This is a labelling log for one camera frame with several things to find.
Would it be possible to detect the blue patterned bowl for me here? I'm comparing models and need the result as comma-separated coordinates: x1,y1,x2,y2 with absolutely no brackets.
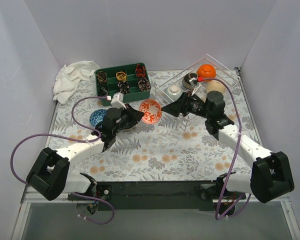
89,108,107,127

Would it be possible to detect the white orange floral bowl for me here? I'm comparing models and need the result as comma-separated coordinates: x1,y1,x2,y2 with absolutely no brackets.
139,98,162,125

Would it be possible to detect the olive brown bowl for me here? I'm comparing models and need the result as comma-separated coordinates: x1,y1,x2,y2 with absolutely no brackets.
122,125,136,132

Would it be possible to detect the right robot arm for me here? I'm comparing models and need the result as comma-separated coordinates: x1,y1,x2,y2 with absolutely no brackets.
161,91,295,203

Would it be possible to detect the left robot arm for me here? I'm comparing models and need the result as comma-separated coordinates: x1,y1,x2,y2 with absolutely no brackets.
26,103,145,201

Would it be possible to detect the beige bowl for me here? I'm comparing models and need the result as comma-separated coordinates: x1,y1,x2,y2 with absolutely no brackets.
206,80,226,94

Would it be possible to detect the black patterned bowl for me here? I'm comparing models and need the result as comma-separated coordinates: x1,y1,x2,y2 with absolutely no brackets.
182,72,198,91

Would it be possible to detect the black floral rolled sock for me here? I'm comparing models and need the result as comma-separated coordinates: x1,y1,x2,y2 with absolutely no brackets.
118,81,130,95

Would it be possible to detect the pink rose rolled sock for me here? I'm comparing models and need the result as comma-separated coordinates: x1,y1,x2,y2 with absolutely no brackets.
138,77,151,92

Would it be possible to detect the green plastic organizer tray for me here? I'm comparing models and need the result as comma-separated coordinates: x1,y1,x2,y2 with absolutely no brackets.
94,62,152,103

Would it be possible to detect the yellow rolled sock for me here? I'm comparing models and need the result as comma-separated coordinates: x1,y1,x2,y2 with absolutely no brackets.
116,71,127,82

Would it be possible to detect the floral table mat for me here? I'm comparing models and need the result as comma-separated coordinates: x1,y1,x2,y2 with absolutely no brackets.
48,77,251,182

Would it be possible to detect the dark patterned rolled sock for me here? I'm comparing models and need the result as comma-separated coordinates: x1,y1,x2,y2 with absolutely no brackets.
96,71,107,85

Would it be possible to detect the orange black rolled sock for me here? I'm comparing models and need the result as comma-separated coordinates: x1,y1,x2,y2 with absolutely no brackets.
135,64,146,78

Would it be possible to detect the white crumpled cloth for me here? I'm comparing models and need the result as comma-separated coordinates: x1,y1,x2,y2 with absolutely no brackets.
53,61,100,105

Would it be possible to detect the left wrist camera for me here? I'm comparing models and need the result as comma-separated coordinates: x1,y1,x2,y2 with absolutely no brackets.
110,92,126,109

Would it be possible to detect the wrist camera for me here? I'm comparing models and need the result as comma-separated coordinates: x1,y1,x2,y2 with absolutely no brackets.
110,92,126,109
189,76,203,96

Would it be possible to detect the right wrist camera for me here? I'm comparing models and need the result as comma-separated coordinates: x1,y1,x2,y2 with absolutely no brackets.
189,76,203,96

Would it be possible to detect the white wire dish rack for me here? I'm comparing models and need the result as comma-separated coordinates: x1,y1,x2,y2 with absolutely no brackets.
154,54,241,130

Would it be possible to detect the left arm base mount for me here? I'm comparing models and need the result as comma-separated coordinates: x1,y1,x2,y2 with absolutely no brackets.
67,184,112,216

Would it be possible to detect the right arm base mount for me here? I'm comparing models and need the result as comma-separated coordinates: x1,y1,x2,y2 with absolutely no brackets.
199,182,243,215

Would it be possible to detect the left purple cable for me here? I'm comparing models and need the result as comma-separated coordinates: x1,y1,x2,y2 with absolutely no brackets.
10,96,115,225

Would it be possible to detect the aluminium frame rail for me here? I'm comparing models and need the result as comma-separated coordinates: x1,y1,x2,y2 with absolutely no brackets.
27,174,295,203

